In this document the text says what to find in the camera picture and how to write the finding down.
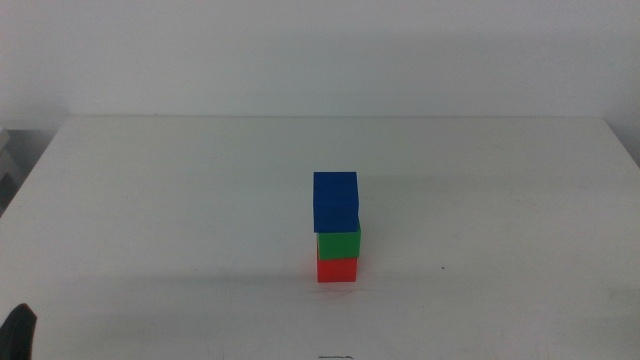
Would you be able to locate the red cube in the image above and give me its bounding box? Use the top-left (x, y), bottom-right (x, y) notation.
top-left (316, 247), bottom-right (359, 284)

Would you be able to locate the green cube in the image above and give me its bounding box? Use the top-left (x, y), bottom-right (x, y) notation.
top-left (316, 223), bottom-right (362, 261)

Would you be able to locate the blue cube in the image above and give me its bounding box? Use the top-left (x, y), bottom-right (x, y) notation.
top-left (312, 171), bottom-right (361, 235)

